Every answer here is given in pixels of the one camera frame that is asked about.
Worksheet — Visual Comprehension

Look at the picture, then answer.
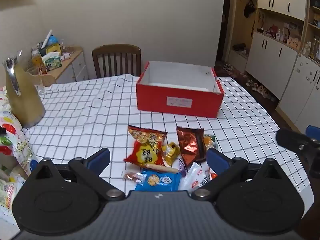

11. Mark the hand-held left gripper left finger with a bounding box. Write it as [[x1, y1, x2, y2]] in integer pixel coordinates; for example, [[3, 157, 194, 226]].
[[25, 148, 125, 202]]

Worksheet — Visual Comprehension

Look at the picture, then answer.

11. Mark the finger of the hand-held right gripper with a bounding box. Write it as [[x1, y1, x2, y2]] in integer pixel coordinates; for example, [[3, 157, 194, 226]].
[[305, 125, 320, 140], [276, 127, 320, 156]]

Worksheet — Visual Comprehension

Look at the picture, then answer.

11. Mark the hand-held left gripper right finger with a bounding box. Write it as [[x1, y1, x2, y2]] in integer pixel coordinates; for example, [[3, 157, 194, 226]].
[[191, 147, 300, 202]]

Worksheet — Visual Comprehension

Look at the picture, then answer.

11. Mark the small orange green packet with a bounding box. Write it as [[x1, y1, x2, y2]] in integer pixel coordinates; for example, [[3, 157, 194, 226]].
[[204, 134, 216, 149]]

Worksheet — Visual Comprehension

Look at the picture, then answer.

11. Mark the brown foil snack packet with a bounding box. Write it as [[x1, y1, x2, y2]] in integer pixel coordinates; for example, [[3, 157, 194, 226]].
[[176, 126, 208, 165]]

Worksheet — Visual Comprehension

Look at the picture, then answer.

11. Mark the white snack packet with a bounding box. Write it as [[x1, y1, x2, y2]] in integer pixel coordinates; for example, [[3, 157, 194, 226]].
[[179, 162, 209, 192]]

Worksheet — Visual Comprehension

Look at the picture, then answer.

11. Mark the small orange foil candy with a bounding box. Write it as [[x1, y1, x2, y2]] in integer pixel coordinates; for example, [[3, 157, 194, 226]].
[[122, 171, 148, 182]]

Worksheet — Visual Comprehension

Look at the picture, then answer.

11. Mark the red yellow snack bag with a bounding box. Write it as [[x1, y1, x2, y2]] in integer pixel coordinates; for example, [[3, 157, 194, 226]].
[[124, 125, 168, 168]]

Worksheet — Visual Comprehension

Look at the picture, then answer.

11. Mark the gold candy wrapper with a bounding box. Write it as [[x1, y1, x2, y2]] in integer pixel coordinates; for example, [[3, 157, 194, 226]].
[[161, 142, 180, 167]]

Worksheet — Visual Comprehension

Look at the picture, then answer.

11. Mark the blue cookie packet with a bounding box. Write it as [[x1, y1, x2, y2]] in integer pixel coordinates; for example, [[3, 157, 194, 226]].
[[135, 169, 182, 192]]

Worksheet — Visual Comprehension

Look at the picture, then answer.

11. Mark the red cardboard box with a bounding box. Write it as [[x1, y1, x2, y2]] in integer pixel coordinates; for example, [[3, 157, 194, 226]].
[[136, 60, 225, 118]]

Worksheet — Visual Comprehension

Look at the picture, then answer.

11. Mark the row of shoes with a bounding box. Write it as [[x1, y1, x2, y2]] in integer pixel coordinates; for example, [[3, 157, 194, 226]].
[[222, 62, 277, 102]]

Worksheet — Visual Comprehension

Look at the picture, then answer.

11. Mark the white storage cabinet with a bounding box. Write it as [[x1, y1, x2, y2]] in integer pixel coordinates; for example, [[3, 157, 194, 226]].
[[245, 0, 320, 135]]

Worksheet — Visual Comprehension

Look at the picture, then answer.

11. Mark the balloon print bag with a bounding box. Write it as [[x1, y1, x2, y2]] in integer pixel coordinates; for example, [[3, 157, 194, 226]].
[[0, 86, 39, 208]]

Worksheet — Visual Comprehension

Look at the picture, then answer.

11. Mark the wooden side cabinet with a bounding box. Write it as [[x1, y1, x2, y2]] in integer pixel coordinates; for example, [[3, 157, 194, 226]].
[[41, 46, 89, 87]]

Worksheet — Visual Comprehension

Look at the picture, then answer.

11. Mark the gold thermos jug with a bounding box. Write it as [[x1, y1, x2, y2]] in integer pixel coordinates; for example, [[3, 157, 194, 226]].
[[4, 57, 46, 128]]

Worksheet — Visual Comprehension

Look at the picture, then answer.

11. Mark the group of shelf ornaments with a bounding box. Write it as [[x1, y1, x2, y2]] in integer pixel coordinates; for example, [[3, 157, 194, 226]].
[[257, 22, 302, 49]]

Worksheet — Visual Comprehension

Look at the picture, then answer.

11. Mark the brown wooden chair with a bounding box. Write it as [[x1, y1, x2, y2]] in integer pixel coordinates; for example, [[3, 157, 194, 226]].
[[92, 44, 142, 79]]

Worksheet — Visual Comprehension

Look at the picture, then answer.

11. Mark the green print tissue box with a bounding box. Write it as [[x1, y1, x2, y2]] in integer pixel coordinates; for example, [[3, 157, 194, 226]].
[[42, 52, 62, 70]]

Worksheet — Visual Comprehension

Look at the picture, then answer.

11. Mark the yellow drink bottle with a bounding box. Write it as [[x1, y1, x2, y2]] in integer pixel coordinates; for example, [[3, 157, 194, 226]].
[[31, 47, 47, 75]]

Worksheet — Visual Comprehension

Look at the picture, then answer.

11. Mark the yellow tin box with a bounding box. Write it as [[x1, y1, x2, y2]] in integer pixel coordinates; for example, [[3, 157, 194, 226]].
[[46, 42, 62, 55]]

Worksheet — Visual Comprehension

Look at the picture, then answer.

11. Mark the white tube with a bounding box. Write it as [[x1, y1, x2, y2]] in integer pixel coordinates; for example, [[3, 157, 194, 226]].
[[41, 29, 53, 49]]

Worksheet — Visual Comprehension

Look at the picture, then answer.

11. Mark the black hat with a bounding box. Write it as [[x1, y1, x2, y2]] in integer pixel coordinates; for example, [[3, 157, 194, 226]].
[[244, 0, 256, 18]]

